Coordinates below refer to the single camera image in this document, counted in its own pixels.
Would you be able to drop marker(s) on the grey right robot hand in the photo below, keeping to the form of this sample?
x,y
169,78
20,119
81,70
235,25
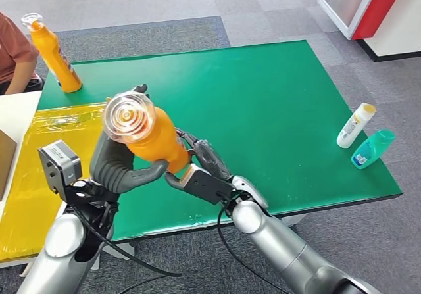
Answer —
x,y
210,159

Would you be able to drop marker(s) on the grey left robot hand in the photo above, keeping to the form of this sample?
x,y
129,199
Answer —
x,y
113,168

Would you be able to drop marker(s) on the orange bottle with clear cap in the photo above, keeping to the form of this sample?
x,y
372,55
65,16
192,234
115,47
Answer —
x,y
56,61
158,141

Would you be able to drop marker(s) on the person's forearm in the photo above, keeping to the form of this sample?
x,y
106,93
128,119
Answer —
x,y
24,76

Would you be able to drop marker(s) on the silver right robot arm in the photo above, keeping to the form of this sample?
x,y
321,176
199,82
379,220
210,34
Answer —
x,y
283,248

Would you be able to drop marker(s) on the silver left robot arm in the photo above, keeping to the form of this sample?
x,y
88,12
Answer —
x,y
62,248

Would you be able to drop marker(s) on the white bottle with yellow cap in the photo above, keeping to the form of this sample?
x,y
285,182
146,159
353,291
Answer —
x,y
353,126

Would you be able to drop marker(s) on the teal translucent bottle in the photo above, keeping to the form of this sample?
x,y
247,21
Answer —
x,y
373,148

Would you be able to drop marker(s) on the white table foot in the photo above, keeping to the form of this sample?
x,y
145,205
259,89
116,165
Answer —
x,y
294,220
123,250

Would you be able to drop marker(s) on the green table mat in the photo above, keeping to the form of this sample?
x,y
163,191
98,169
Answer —
x,y
262,91

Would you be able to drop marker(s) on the yellow taped cardboard box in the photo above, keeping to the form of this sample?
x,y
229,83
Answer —
x,y
26,213

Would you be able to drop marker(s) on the white side table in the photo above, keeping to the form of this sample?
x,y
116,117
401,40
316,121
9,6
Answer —
x,y
16,113

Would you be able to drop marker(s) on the brown cardboard sheet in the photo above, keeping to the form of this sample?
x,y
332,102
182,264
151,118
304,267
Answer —
x,y
6,161

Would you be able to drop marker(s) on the person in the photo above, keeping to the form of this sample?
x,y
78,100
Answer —
x,y
11,48

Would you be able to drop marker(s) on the red and white cabinet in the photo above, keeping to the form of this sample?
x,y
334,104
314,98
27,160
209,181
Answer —
x,y
371,4

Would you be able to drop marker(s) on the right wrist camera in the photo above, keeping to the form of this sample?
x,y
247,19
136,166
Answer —
x,y
207,185

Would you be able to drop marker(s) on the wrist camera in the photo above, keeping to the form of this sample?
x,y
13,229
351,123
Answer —
x,y
59,163
207,185

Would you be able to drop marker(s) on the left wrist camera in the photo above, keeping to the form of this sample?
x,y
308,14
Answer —
x,y
59,163

